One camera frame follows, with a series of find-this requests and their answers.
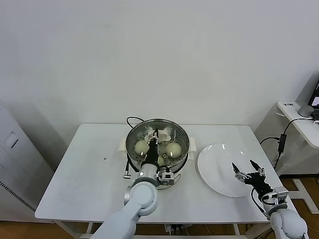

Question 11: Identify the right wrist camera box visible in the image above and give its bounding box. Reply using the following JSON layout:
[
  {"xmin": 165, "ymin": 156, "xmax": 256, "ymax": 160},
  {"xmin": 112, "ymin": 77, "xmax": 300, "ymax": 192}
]
[{"xmin": 261, "ymin": 188, "xmax": 290, "ymax": 207}]

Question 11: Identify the grey desk stand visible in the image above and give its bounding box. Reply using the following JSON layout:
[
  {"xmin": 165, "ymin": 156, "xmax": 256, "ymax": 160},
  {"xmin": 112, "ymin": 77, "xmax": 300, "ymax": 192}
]
[{"xmin": 295, "ymin": 73, "xmax": 319, "ymax": 118}]

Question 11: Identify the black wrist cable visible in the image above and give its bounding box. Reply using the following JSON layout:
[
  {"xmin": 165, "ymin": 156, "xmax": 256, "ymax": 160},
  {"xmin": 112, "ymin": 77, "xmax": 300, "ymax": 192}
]
[
  {"xmin": 250, "ymin": 188, "xmax": 270, "ymax": 221},
  {"xmin": 123, "ymin": 160, "xmax": 132, "ymax": 180}
]

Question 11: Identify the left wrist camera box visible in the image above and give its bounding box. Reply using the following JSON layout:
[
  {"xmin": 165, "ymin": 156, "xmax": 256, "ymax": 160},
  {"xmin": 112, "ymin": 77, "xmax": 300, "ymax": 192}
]
[{"xmin": 157, "ymin": 168, "xmax": 175, "ymax": 187}]

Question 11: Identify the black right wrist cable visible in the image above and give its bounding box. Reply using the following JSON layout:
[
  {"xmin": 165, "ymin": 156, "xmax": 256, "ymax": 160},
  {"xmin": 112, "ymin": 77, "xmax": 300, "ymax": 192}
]
[{"xmin": 250, "ymin": 188, "xmax": 270, "ymax": 221}]

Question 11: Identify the white table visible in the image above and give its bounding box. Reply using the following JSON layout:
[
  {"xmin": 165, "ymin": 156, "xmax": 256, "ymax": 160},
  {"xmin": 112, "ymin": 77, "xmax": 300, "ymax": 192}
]
[{"xmin": 34, "ymin": 123, "xmax": 300, "ymax": 239}]

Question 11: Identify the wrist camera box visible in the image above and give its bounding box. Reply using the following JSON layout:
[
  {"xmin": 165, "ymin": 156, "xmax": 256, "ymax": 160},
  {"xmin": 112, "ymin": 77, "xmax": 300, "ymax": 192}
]
[
  {"xmin": 261, "ymin": 188, "xmax": 290, "ymax": 207},
  {"xmin": 157, "ymin": 168, "xmax": 175, "ymax": 187}
]

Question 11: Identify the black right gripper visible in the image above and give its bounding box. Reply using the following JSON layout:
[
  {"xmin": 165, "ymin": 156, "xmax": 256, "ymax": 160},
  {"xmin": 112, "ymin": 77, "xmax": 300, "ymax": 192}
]
[{"xmin": 232, "ymin": 160, "xmax": 274, "ymax": 197}]

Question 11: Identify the grey metal cabinet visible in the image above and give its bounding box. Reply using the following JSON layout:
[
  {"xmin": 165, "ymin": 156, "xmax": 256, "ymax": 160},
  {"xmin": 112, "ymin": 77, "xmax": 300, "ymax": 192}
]
[{"xmin": 0, "ymin": 99, "xmax": 56, "ymax": 222}]

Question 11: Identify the white round plate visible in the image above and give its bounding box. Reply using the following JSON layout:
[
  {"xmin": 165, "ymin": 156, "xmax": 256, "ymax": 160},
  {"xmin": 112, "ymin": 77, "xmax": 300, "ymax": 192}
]
[{"xmin": 197, "ymin": 143, "xmax": 259, "ymax": 198}]

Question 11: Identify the black adapter cable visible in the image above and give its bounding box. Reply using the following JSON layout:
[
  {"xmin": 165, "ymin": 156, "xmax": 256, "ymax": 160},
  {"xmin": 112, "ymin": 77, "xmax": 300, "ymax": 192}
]
[{"xmin": 260, "ymin": 118, "xmax": 319, "ymax": 170}]

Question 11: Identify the black cooker power cord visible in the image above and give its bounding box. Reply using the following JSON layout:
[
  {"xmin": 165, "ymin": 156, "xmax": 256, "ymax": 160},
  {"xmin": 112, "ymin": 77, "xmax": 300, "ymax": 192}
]
[{"xmin": 126, "ymin": 116, "xmax": 150, "ymax": 130}]

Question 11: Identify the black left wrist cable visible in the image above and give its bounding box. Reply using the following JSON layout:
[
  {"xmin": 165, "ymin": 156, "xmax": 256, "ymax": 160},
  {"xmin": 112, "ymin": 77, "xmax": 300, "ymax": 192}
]
[{"xmin": 123, "ymin": 160, "xmax": 132, "ymax": 180}]

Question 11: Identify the perforated steel steamer basket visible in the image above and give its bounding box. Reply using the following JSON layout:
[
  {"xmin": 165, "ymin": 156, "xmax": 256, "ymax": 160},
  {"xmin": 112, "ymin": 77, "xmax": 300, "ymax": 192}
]
[{"xmin": 125, "ymin": 119, "xmax": 190, "ymax": 178}]

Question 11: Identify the black laptop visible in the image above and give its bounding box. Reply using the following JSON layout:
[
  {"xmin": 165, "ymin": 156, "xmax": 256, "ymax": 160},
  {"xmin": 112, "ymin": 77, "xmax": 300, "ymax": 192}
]
[{"xmin": 308, "ymin": 78, "xmax": 319, "ymax": 111}]

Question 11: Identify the glass lid cream handle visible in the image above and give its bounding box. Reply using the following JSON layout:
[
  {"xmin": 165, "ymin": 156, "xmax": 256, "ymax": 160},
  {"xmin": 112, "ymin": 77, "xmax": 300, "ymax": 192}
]
[{"xmin": 126, "ymin": 119, "xmax": 190, "ymax": 172}]

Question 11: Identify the cream electric cooker base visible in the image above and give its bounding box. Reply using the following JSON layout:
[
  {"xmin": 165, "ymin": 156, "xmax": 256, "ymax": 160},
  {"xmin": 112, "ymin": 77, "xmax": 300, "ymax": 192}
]
[{"xmin": 119, "ymin": 136, "xmax": 197, "ymax": 192}]

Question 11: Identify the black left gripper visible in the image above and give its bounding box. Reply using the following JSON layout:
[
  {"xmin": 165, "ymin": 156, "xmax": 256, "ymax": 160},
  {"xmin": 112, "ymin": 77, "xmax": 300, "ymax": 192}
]
[{"xmin": 146, "ymin": 128, "xmax": 160, "ymax": 166}]

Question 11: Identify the white side desk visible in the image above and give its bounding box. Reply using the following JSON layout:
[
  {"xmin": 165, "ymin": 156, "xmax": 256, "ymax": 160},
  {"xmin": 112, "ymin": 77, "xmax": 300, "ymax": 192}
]
[{"xmin": 276, "ymin": 101, "xmax": 319, "ymax": 215}]

